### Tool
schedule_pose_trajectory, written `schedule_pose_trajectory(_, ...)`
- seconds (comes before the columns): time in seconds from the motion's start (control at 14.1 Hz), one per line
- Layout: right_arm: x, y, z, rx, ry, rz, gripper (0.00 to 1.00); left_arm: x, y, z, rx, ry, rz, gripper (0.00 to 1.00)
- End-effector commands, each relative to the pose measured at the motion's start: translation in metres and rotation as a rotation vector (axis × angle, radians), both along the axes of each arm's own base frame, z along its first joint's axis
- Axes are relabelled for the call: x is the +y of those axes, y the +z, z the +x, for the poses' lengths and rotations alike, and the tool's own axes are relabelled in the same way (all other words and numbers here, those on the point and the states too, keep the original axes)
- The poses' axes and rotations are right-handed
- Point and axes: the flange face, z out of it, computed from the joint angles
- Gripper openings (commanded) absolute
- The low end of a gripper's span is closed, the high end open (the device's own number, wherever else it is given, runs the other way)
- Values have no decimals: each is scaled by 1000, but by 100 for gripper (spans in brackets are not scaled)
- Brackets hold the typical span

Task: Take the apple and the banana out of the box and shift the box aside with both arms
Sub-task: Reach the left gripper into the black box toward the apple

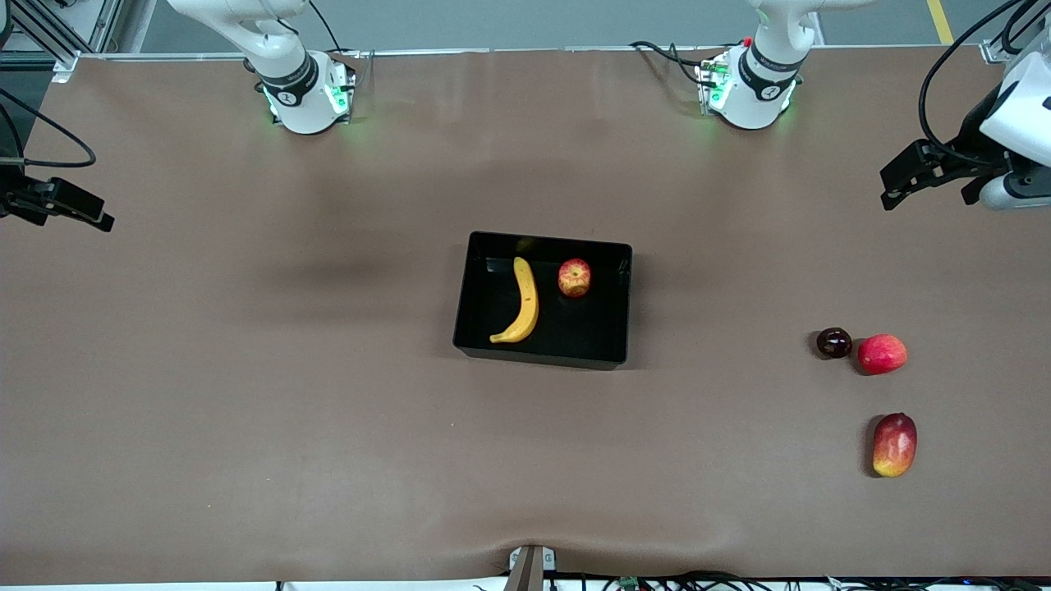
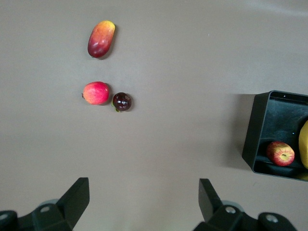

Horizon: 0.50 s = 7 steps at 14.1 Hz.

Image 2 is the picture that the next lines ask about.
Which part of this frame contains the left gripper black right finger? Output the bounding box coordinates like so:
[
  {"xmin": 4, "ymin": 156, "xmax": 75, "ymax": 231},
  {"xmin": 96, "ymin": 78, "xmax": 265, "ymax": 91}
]
[{"xmin": 193, "ymin": 178, "xmax": 298, "ymax": 231}]

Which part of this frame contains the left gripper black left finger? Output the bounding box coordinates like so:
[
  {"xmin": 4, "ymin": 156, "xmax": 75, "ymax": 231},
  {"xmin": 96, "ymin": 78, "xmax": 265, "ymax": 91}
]
[{"xmin": 0, "ymin": 177, "xmax": 90, "ymax": 231}]

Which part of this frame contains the red yellow mango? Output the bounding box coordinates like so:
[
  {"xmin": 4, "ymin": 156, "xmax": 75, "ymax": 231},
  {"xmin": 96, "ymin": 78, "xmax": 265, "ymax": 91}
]
[{"xmin": 87, "ymin": 20, "xmax": 116, "ymax": 59}]

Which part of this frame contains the dark purple plum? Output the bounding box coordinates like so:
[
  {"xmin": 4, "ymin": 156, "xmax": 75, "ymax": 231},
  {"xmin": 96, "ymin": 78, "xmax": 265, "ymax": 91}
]
[{"xmin": 111, "ymin": 92, "xmax": 132, "ymax": 113}]

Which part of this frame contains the red yellow striped apple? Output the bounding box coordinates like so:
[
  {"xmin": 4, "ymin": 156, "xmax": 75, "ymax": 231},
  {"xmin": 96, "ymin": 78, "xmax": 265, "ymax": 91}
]
[{"xmin": 266, "ymin": 141, "xmax": 295, "ymax": 167}]

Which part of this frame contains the brown table mat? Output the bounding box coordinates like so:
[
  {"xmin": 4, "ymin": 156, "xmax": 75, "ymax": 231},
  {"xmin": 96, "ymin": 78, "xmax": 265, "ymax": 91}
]
[{"xmin": 0, "ymin": 0, "xmax": 308, "ymax": 231}]

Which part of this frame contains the black plastic box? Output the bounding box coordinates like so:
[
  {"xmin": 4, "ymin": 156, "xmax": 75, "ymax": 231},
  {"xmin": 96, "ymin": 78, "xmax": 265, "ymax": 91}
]
[{"xmin": 242, "ymin": 90, "xmax": 308, "ymax": 182}]

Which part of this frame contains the pink red round fruit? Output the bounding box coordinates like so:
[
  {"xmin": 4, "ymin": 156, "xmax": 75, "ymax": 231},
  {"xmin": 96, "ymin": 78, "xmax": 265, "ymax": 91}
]
[{"xmin": 81, "ymin": 81, "xmax": 110, "ymax": 106}]

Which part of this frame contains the yellow banana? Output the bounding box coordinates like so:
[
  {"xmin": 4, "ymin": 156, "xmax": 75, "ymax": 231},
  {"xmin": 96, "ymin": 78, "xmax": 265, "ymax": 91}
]
[{"xmin": 298, "ymin": 119, "xmax": 308, "ymax": 169}]

